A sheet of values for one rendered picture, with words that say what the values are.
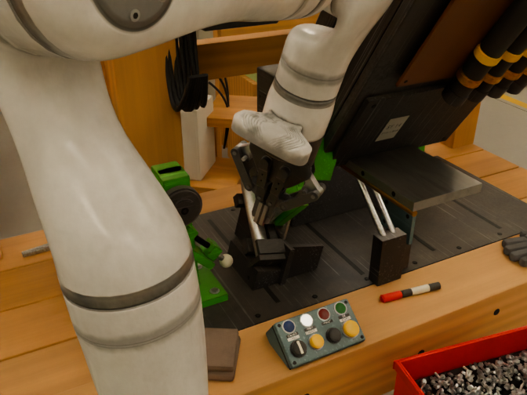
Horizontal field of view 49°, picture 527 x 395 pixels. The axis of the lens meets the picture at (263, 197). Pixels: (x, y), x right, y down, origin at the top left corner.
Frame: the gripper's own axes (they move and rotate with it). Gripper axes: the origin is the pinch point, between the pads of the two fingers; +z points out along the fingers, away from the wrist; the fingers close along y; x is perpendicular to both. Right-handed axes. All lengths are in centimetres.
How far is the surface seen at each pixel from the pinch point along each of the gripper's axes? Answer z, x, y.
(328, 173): 16.8, -36.6, 1.2
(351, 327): 27.9, -15.4, -17.0
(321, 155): 13.0, -35.4, 3.5
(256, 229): 30.4, -27.0, 8.6
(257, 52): 18, -69, 36
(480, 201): 33, -79, -30
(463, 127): 35, -117, -17
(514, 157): 140, -319, -57
